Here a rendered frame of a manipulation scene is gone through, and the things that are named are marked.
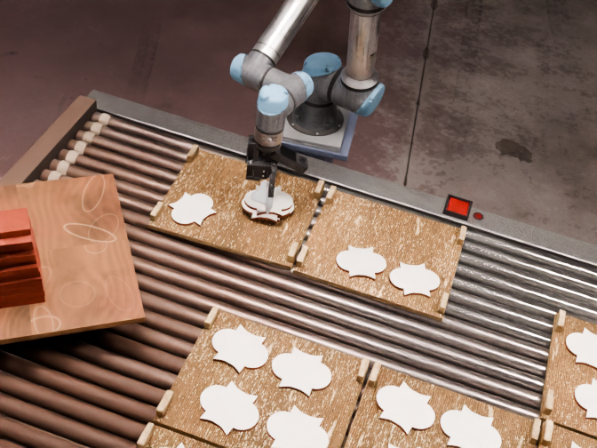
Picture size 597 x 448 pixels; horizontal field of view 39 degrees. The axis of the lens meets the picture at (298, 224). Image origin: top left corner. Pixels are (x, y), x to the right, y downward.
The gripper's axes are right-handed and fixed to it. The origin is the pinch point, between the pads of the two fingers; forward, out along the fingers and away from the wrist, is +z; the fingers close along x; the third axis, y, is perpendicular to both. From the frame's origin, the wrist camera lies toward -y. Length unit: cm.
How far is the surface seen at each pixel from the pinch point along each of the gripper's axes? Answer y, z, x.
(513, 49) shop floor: -159, 99, -241
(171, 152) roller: 27.9, 7.5, -25.0
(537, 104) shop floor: -160, 99, -188
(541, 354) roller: -69, 8, 46
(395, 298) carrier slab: -32.9, 5.6, 30.9
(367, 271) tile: -26.1, 4.6, 22.8
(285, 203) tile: -4.8, 1.6, 1.0
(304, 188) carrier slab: -11.2, 5.5, -10.0
